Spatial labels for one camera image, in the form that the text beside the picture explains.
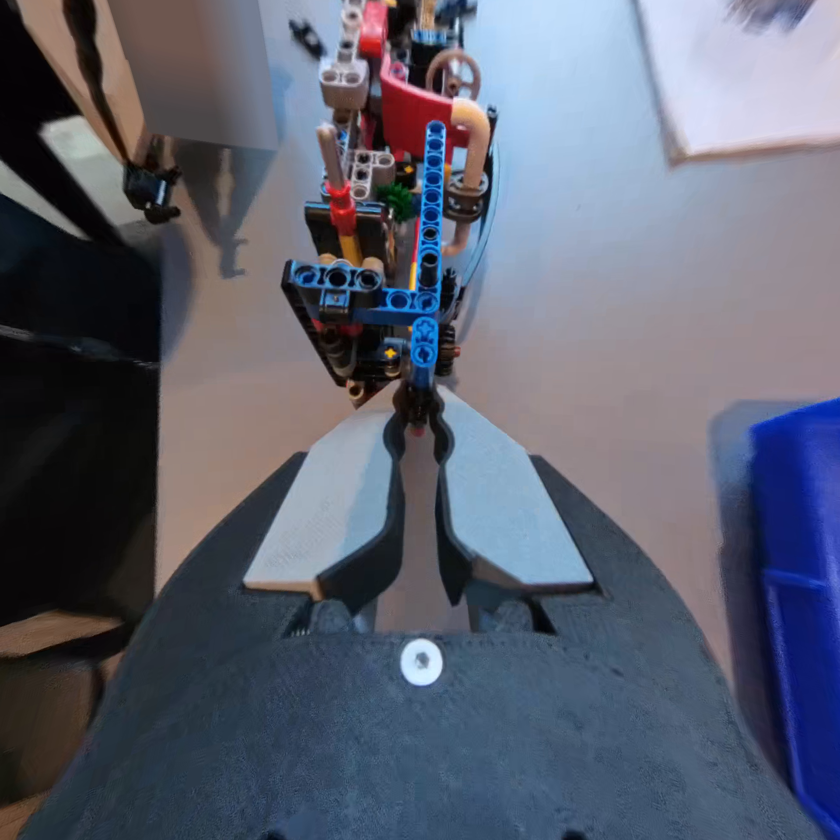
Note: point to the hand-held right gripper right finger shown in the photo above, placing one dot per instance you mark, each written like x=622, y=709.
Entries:
x=512, y=512

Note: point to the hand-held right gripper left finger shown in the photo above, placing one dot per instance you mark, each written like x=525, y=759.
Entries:
x=328, y=512

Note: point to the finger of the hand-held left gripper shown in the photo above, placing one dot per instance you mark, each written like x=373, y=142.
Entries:
x=46, y=39
x=197, y=72

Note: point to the small black brick part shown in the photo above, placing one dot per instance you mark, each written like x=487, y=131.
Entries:
x=151, y=190

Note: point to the toy brick car chassis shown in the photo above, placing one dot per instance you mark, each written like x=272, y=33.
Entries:
x=407, y=216

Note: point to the small black connector pin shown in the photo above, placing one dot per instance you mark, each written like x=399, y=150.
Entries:
x=307, y=36

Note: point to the person's dark clothed body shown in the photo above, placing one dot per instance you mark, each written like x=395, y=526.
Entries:
x=72, y=426

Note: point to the blue storage bin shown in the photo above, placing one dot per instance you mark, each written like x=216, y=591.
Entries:
x=800, y=590

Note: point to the open instruction booklet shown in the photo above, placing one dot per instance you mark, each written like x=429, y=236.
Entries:
x=741, y=79

